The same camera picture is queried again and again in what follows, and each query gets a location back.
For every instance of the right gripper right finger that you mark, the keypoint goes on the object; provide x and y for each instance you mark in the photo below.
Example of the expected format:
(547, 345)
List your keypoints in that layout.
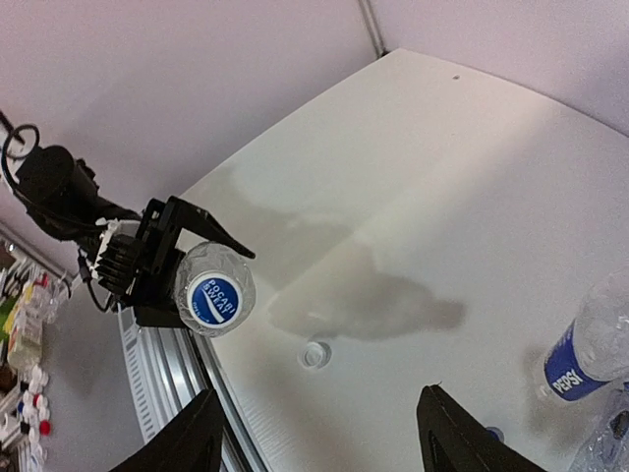
(451, 439)

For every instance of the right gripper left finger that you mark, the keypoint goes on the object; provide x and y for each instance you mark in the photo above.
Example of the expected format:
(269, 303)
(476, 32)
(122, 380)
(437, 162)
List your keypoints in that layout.
(191, 441)

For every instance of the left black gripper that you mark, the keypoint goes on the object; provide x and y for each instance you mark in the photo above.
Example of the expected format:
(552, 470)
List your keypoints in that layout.
(152, 295)

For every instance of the blue Pepsi bottle cap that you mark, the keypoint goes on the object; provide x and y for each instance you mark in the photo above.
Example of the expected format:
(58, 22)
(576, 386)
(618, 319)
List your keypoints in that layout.
(496, 433)

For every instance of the clear ribbed plastic bottle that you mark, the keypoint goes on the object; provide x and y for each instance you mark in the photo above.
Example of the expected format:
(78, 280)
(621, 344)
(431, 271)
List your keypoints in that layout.
(209, 256)

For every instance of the Pocari Sweat blue white cap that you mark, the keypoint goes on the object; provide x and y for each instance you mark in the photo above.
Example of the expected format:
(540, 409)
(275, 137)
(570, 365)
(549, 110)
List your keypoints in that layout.
(215, 300)

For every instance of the Pepsi bottle blue label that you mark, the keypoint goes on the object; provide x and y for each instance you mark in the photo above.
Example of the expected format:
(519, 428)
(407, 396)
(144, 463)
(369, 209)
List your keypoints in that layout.
(592, 352)

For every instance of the clear white bottle cap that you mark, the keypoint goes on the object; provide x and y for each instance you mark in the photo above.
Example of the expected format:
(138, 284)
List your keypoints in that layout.
(315, 355)

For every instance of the crushed clear plastic bottle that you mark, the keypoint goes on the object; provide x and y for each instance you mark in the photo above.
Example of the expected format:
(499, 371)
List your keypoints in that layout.
(606, 449)

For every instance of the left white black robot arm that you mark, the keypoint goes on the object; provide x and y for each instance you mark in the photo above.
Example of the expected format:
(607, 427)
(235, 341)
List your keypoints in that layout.
(61, 196)

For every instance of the cluttered background shelf items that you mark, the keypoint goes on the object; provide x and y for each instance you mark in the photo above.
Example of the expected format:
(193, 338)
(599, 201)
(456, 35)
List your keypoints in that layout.
(31, 298)

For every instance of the aluminium front rail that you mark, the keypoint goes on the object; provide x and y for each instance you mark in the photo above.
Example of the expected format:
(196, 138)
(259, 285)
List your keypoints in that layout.
(167, 368)

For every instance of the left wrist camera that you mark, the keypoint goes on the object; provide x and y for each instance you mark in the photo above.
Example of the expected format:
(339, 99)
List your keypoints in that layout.
(111, 259)

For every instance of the left aluminium corner post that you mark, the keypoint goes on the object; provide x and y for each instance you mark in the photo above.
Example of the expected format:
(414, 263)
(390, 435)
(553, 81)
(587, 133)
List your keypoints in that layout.
(373, 28)

